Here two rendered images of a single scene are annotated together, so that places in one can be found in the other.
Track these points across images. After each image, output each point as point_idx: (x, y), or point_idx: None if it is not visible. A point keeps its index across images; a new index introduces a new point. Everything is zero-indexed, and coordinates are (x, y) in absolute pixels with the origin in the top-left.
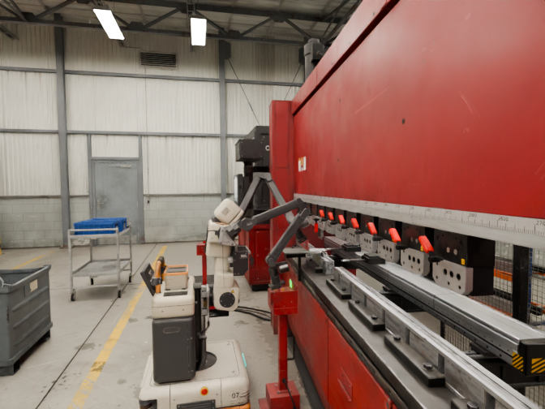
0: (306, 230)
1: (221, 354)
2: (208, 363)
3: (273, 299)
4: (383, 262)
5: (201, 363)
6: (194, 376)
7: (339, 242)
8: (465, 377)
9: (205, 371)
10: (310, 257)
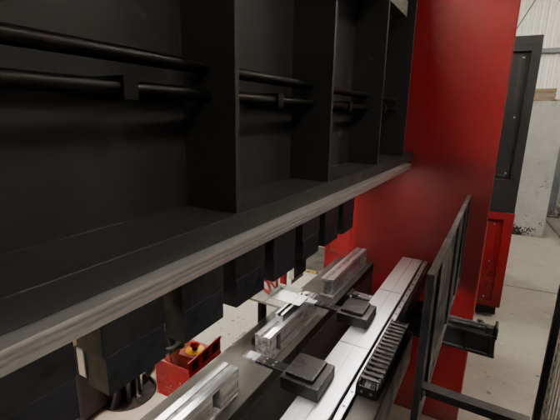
0: (381, 237)
1: (162, 394)
2: (136, 402)
3: (156, 368)
4: (311, 398)
5: (112, 403)
6: (93, 417)
7: (392, 282)
8: None
9: (113, 415)
10: (324, 297)
